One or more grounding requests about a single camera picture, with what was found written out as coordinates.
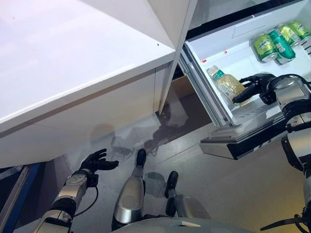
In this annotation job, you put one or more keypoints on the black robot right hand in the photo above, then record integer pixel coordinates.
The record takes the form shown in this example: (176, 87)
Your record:
(261, 83)

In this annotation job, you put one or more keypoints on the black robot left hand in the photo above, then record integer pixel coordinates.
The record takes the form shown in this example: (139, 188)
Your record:
(93, 163)

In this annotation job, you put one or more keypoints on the yellow tea bottle white cap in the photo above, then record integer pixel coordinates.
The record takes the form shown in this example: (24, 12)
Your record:
(228, 85)

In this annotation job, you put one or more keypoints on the fridge drawer with white bin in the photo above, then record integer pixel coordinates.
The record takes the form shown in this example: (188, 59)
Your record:
(218, 60)

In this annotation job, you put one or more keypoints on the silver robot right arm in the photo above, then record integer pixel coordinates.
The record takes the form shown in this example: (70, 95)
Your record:
(289, 89)

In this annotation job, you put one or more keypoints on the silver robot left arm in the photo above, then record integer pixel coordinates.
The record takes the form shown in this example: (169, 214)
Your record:
(70, 187)

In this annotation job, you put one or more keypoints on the light green drink can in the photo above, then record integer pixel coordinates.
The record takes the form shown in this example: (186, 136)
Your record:
(289, 34)
(263, 46)
(300, 29)

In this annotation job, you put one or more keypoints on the dark green drink can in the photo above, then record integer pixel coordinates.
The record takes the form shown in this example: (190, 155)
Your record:
(280, 44)

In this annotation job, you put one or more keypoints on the robot left leg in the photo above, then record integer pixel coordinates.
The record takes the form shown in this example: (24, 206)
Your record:
(131, 194)

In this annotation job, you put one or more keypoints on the robot leg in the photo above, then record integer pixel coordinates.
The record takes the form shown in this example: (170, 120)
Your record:
(187, 204)
(131, 194)

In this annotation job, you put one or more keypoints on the robot right leg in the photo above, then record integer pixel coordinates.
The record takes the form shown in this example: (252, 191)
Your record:
(187, 204)

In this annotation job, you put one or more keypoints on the silver robot torso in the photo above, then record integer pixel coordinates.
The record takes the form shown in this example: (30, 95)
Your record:
(189, 227)

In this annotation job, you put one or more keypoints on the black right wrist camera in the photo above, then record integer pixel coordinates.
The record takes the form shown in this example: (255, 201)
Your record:
(267, 98)

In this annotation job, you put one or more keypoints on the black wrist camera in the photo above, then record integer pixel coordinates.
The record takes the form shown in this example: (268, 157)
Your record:
(267, 98)
(92, 180)

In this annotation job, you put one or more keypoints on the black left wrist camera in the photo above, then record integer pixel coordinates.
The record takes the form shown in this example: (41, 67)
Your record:
(92, 180)

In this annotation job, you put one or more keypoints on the blue metal frame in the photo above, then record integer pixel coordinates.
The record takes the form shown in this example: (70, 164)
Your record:
(22, 194)

